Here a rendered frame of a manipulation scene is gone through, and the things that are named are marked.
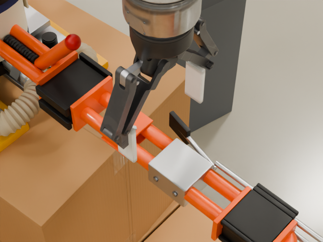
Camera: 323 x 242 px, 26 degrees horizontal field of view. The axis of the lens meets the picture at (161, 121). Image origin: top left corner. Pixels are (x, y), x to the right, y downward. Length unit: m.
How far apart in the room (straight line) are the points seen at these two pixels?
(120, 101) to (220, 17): 1.20
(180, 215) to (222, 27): 0.69
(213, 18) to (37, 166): 0.96
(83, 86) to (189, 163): 0.21
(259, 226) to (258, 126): 1.48
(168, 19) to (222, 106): 1.62
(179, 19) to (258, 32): 1.93
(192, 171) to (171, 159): 0.04
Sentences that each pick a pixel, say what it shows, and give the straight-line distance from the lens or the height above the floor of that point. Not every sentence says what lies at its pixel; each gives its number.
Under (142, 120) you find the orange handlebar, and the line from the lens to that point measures 1.02.
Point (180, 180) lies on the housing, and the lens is 0.96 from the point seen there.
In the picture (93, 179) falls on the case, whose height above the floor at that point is 0.93.
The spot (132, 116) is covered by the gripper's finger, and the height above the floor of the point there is 1.22.
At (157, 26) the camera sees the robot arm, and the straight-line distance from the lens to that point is 0.76.
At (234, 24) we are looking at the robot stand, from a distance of 2.08.
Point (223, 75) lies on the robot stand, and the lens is 2.23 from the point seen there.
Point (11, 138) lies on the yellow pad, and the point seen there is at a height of 0.96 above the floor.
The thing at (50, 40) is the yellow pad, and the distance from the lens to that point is 1.27.
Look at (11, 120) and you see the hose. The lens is 1.13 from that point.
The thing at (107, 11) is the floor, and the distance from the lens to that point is 2.74.
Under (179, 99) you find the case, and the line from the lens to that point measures 1.28.
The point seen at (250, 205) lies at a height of 1.10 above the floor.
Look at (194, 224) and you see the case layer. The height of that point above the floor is 0.54.
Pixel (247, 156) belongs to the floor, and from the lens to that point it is 2.32.
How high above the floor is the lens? 1.91
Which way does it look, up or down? 53 degrees down
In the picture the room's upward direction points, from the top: straight up
